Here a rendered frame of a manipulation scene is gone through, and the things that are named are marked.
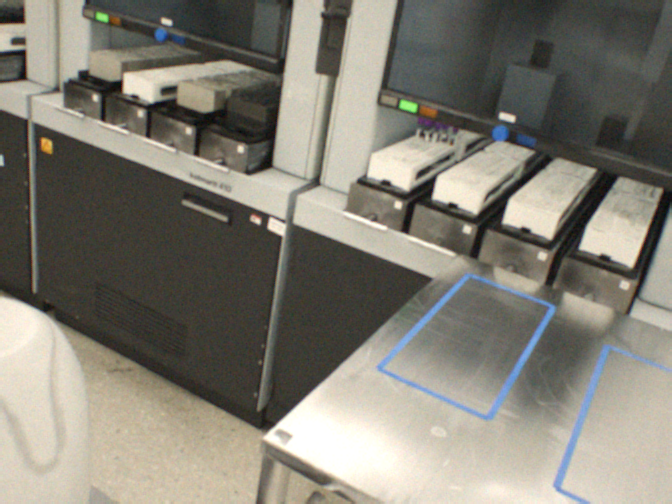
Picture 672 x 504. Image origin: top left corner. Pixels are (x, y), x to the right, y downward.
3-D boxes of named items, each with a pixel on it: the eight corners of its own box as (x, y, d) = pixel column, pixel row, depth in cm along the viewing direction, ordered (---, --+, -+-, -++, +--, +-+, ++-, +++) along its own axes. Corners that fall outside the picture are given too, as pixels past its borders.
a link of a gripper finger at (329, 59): (347, 18, 83) (348, 19, 82) (338, 76, 86) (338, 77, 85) (323, 14, 83) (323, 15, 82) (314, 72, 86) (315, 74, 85)
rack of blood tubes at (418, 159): (418, 155, 171) (423, 132, 169) (454, 167, 168) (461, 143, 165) (364, 181, 147) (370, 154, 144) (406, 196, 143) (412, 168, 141)
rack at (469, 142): (460, 135, 197) (465, 114, 195) (492, 145, 193) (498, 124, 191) (420, 154, 173) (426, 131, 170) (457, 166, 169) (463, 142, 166)
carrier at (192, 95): (218, 115, 168) (220, 90, 165) (213, 116, 166) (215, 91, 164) (181, 102, 172) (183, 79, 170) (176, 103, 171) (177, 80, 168)
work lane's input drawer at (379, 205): (452, 153, 204) (460, 124, 200) (496, 167, 198) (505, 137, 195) (334, 217, 144) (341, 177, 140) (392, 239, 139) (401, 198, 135)
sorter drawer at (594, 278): (607, 201, 186) (618, 170, 182) (660, 218, 181) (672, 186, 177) (545, 297, 127) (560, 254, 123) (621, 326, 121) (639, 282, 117)
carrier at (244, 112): (269, 132, 162) (272, 107, 160) (264, 133, 161) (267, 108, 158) (230, 119, 167) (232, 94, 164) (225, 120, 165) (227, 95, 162)
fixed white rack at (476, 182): (475, 174, 165) (481, 149, 163) (514, 186, 162) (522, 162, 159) (429, 204, 141) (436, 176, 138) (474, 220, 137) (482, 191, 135)
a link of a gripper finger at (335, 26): (344, 4, 82) (348, 7, 79) (337, 47, 84) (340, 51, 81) (332, 2, 81) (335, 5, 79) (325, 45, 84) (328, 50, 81)
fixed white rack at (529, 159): (510, 150, 191) (516, 129, 189) (545, 161, 188) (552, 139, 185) (477, 172, 167) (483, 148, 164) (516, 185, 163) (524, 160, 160)
